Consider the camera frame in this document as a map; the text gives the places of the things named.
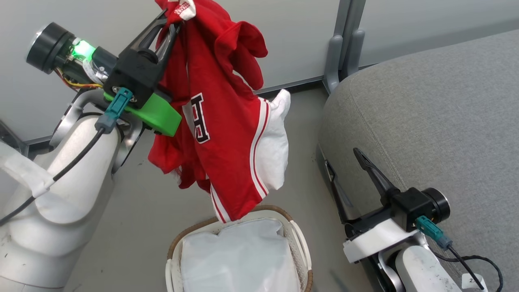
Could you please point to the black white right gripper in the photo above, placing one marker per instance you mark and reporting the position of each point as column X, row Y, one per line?
column 409, row 207

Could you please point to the white cloth in basket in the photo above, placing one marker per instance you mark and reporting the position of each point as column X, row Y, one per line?
column 239, row 259

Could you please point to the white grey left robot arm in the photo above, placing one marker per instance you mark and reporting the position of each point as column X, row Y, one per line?
column 61, row 227

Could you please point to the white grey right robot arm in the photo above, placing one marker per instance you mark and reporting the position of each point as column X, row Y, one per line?
column 421, row 271

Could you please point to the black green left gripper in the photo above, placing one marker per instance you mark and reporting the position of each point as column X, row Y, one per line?
column 136, row 77

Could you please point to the grey fabric sofa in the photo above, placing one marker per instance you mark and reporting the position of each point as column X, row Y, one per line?
column 425, row 101

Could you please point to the red white sports jersey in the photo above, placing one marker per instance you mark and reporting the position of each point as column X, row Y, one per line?
column 227, row 134

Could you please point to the white basket with brown rim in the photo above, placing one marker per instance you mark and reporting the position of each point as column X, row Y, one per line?
column 303, row 251

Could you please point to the small white paper tag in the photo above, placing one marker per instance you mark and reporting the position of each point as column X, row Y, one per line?
column 473, row 282

